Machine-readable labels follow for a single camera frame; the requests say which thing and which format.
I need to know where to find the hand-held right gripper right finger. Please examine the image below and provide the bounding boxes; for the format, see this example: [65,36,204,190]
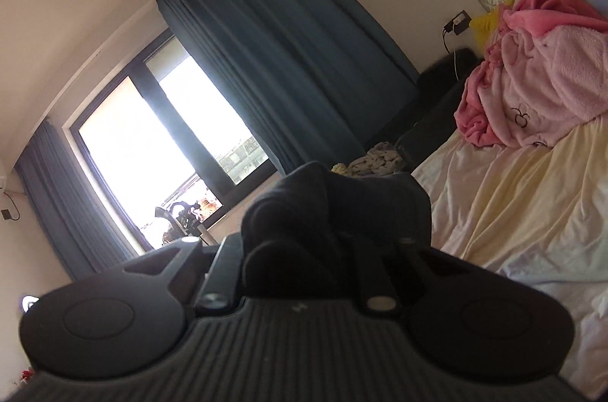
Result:
[354,237,480,312]

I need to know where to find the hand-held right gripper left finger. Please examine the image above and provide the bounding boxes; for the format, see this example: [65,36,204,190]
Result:
[121,236,245,315]

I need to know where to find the black pants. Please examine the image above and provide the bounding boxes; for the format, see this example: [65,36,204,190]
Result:
[240,161,433,301]

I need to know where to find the window sill clutter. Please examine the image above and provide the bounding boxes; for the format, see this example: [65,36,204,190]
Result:
[190,198,224,225]

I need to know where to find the cream knitted blanket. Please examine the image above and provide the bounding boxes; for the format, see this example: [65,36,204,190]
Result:
[331,141,404,177]

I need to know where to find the black framed window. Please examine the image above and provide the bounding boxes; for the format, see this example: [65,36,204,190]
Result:
[62,27,281,258]

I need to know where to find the light bed sheet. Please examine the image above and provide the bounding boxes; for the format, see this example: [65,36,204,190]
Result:
[411,112,608,388]

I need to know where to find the teal curtain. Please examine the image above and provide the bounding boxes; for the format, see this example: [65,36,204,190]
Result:
[13,119,143,282]
[157,0,421,179]

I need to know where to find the bright pink blanket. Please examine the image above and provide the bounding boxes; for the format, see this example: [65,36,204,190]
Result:
[453,0,608,146]

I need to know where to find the light pink fleece robe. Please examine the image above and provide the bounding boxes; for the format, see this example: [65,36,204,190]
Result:
[494,22,608,149]

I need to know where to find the yellow plush toy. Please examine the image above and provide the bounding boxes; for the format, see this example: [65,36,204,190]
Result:
[468,0,516,49]

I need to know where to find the charger cable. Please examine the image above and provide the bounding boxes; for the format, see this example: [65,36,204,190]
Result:
[442,29,461,80]

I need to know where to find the wall socket with charger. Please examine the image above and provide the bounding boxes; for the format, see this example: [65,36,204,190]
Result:
[444,10,473,36]

